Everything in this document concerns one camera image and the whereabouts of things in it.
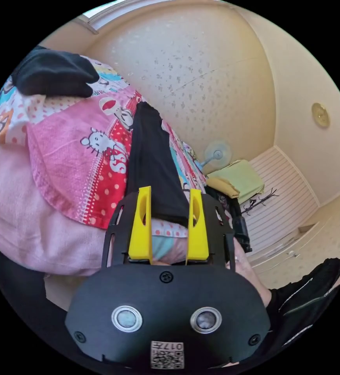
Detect black coat stand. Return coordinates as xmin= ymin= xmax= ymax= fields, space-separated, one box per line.
xmin=241 ymin=188 xmax=279 ymax=216

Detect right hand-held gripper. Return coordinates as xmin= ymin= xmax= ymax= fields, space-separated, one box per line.
xmin=230 ymin=214 xmax=252 ymax=254

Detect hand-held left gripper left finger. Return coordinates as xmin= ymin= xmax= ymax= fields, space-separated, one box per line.
xmin=127 ymin=186 xmax=154 ymax=261

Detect bed with printed sheet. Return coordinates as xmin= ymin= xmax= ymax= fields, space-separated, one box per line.
xmin=0 ymin=55 xmax=236 ymax=278

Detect folded green and yellow bedding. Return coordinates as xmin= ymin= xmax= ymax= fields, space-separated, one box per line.
xmin=206 ymin=159 xmax=265 ymax=205

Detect black pants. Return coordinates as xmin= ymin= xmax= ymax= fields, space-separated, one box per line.
xmin=125 ymin=101 xmax=190 ymax=228

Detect pile of clothes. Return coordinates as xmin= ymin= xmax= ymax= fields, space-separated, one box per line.
xmin=11 ymin=46 xmax=100 ymax=99

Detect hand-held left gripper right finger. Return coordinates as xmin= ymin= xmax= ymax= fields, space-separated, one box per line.
xmin=185 ymin=189 xmax=209 ymax=263

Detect round gold ceiling lamp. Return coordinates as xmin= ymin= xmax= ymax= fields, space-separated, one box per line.
xmin=311 ymin=102 xmax=331 ymax=128

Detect pale blue fan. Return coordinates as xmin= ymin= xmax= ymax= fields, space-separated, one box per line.
xmin=199 ymin=140 xmax=234 ymax=177

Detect person's right hand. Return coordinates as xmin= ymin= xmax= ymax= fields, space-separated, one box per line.
xmin=225 ymin=235 xmax=272 ymax=307

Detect white cupboard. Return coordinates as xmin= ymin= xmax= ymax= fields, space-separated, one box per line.
xmin=246 ymin=216 xmax=336 ymax=289

